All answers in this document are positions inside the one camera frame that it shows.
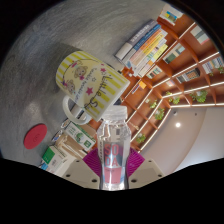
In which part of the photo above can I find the yellow striped cartoon mug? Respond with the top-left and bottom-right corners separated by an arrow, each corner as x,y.
54,50 -> 131,126

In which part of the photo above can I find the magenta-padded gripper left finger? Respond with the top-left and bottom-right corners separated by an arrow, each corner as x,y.
63,148 -> 101,190

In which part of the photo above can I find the tall green white carton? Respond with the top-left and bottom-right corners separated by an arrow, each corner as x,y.
61,119 -> 98,151

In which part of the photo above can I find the flat round red coaster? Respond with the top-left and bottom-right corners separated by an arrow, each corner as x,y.
23,123 -> 48,150

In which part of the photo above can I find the wooden shelf unit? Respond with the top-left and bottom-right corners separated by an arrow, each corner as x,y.
121,3 -> 224,153

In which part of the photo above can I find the clear plastic water bottle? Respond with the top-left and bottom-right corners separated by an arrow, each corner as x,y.
96,105 -> 132,192

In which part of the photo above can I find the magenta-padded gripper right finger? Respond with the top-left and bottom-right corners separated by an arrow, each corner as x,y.
127,148 -> 166,190

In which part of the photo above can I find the small green white box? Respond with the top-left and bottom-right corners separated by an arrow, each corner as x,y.
40,145 -> 68,174

